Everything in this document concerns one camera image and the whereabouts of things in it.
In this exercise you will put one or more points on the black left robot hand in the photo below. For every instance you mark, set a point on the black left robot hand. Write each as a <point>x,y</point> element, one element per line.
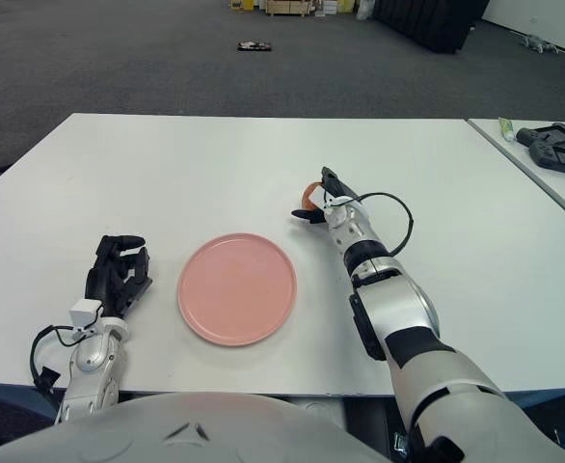
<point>106,280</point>

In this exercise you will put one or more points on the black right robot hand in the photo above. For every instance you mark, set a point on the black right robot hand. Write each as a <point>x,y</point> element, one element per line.
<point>333,182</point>

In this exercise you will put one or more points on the red yellow apple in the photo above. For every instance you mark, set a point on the red yellow apple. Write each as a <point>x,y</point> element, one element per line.
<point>307,195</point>

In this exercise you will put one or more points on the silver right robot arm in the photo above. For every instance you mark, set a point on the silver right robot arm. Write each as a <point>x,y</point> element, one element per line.
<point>393,299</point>

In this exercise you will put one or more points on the pink round plate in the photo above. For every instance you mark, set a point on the pink round plate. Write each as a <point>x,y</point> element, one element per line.
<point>236,289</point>

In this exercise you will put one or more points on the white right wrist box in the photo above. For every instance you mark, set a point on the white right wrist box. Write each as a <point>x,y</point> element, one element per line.
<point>320,197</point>

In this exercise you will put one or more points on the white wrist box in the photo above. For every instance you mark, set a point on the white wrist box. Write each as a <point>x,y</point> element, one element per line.
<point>84,311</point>
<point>320,197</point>

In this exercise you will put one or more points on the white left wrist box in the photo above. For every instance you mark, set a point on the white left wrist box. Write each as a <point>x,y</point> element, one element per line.
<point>84,311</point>

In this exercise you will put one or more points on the flat black floor tray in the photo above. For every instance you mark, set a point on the flat black floor tray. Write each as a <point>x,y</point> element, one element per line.
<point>254,47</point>

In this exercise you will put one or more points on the grey robot torso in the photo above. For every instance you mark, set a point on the grey robot torso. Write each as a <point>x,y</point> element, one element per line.
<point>167,434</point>

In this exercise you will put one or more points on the white plastic bag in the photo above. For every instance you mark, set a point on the white plastic bag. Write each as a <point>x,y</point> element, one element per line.
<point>363,12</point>

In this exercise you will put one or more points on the stacked white boxes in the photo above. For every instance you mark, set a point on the stacked white boxes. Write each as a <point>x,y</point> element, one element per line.
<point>335,7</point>

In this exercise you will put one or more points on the wooden crate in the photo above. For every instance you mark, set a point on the wooden crate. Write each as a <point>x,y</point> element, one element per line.
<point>287,7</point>

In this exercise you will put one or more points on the green white tube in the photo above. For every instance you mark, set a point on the green white tube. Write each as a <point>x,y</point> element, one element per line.
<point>506,129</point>

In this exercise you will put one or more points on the black curtain partition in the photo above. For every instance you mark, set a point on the black curtain partition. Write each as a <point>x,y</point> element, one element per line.
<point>422,24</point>

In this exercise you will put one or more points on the yellow box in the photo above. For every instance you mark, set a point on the yellow box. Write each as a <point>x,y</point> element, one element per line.
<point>241,4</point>

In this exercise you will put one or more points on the black handheld controller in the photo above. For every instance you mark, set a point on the black handheld controller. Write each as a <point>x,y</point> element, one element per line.
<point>552,156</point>
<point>552,136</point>

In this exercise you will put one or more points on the grey quadruped robot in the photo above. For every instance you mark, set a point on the grey quadruped robot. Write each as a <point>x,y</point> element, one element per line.
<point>538,44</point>

